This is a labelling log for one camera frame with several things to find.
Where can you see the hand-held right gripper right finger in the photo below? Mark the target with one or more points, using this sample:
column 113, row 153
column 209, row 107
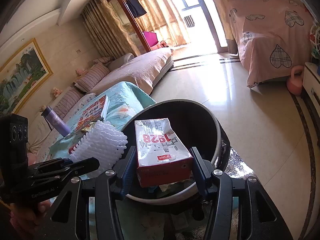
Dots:
column 200, row 172

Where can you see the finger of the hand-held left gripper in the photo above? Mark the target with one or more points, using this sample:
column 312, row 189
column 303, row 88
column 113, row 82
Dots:
column 82, row 167
column 56, row 164

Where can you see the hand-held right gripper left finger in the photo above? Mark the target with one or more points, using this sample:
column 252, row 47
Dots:
column 127, row 173

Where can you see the white foam fruit net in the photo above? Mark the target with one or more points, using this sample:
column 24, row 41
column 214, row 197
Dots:
column 100, row 145

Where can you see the red and white milk carton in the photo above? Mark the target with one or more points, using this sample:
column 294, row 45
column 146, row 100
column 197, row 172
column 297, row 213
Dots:
column 162, row 152

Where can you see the round white-rimmed trash bin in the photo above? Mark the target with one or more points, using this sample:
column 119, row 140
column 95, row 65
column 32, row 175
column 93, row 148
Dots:
column 200, row 120

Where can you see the person's left hand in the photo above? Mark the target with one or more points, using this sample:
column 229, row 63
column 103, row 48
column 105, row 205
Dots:
column 27, row 215

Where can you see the white pillow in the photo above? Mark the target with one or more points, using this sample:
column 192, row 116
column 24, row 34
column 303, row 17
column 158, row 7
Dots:
column 37, row 130

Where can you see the black bin bag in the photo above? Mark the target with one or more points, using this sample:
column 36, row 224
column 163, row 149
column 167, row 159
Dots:
column 228, row 150

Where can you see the green and yellow wrapper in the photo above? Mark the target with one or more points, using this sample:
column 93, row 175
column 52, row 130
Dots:
column 87, row 129

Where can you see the purple water bottle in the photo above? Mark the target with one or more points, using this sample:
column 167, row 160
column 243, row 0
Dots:
column 58, row 123

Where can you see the small beige plush toy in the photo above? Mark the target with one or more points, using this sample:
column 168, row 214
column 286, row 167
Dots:
column 42, row 108

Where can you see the colourful picture book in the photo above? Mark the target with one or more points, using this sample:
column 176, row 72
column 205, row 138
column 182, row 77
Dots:
column 93, row 112

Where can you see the striped pink pillow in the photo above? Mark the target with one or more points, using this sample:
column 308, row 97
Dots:
column 92, row 77
column 102, row 60
column 67, row 102

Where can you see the beige teddy bear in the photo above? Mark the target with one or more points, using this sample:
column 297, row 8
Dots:
column 57, row 92

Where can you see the framed landscape painting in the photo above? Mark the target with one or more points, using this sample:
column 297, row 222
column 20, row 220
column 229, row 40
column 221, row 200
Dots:
column 20, row 80

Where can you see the pink plush toy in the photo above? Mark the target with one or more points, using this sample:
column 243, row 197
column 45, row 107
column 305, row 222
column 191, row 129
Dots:
column 79, row 71

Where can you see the long beige sofa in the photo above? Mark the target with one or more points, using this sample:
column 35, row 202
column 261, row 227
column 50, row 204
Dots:
column 140, row 70

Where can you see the pink kettlebell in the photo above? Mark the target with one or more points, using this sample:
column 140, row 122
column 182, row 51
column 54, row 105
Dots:
column 295, row 82

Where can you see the magenta box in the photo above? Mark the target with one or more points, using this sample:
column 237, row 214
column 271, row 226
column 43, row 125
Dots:
column 150, row 40

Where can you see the bed with pink heart sheet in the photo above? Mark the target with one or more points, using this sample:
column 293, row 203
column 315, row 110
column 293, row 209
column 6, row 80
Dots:
column 270, row 37

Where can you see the sheer beige curtain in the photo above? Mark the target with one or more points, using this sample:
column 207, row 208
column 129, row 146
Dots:
column 160, row 12

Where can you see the dark hanging garment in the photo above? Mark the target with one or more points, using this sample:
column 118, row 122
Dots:
column 135, row 7

